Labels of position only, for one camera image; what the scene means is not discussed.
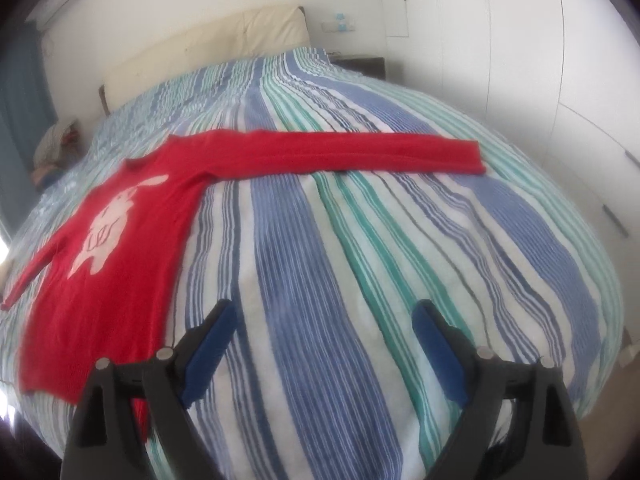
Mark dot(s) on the red knit sweater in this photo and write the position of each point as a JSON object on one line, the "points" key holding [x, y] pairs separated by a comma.
{"points": [[108, 273]]}

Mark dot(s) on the blue green striped bedspread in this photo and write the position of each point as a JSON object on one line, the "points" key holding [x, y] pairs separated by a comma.
{"points": [[324, 378]]}

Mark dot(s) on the blue window curtain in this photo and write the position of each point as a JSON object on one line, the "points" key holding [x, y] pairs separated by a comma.
{"points": [[27, 112]]}

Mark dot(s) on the white built-in wardrobe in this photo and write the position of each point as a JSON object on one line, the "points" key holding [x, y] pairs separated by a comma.
{"points": [[551, 88]]}

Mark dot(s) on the cream padded headboard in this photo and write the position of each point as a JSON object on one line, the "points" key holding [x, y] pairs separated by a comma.
{"points": [[265, 31]]}

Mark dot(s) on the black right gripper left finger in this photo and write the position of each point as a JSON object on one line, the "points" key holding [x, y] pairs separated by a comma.
{"points": [[105, 440]]}

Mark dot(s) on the white wall socket panel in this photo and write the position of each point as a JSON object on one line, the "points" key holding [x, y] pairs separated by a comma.
{"points": [[339, 24]]}

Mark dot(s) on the pile of clothes by bed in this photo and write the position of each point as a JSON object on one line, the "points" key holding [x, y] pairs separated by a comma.
{"points": [[59, 150]]}

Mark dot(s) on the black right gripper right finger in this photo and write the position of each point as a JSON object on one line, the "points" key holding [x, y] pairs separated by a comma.
{"points": [[517, 421]]}

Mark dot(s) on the dark wooden nightstand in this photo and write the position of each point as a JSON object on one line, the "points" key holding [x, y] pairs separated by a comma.
{"points": [[375, 66]]}

